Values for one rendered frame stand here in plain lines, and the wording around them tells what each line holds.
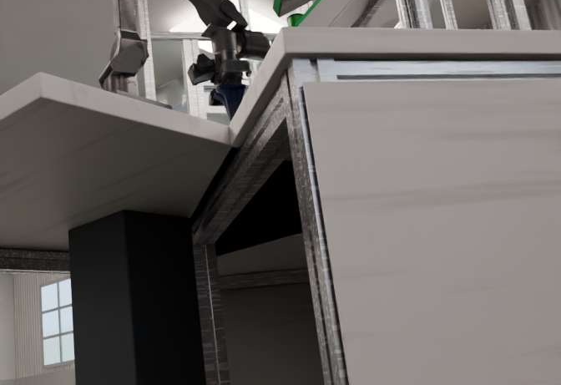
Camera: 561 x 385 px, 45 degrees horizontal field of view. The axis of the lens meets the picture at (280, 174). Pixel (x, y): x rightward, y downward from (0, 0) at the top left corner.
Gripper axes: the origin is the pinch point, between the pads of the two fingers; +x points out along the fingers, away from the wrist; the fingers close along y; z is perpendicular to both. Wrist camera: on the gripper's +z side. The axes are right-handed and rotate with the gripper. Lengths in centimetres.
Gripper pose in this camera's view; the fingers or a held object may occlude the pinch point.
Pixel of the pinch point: (231, 106)
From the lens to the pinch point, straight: 148.6
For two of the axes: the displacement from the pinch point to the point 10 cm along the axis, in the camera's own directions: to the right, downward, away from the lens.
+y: 2.6, -3.0, -9.2
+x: 1.3, 9.5, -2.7
